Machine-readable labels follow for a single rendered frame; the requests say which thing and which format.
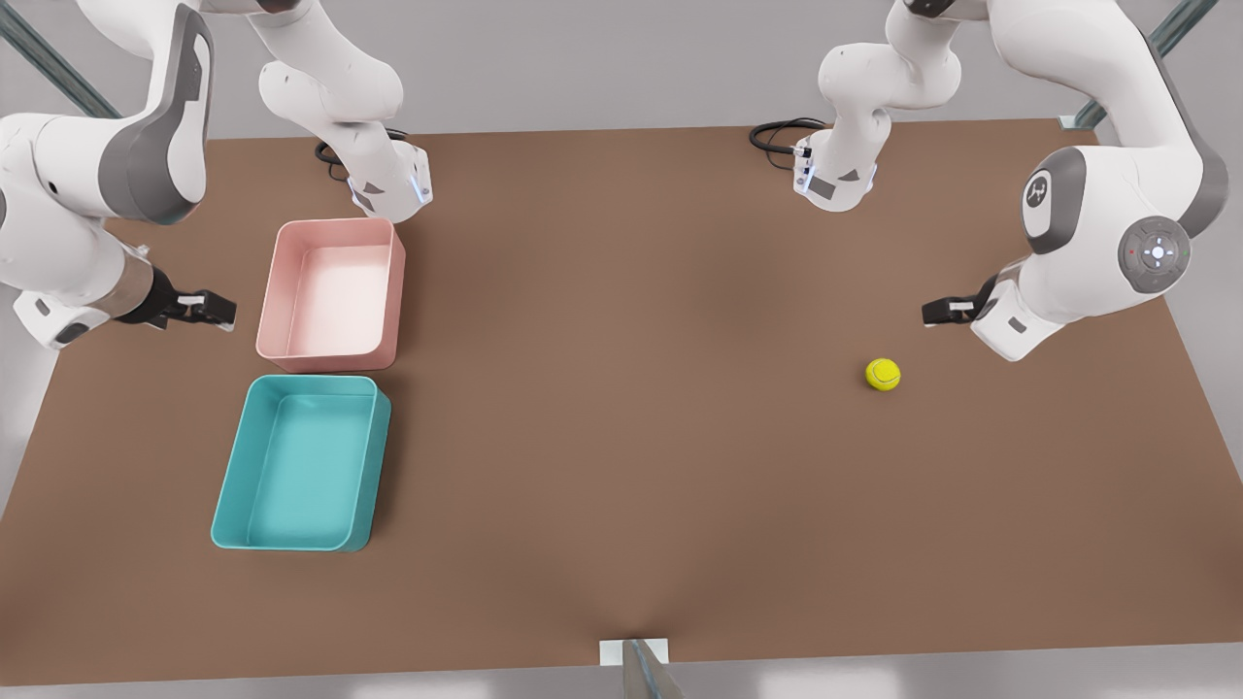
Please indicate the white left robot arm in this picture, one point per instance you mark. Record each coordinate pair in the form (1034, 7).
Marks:
(1097, 223)

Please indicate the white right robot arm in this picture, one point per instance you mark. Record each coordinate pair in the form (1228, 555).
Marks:
(58, 194)

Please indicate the teal rectangular tray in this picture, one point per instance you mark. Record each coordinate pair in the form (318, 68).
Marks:
(303, 464)

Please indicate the silver frame post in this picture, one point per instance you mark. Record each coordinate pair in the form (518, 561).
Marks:
(641, 670)
(58, 63)
(1141, 63)

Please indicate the yellow tennis ball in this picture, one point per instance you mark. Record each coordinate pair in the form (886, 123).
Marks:
(883, 375)

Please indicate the pink rectangular tray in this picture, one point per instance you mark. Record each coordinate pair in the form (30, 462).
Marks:
(332, 294)

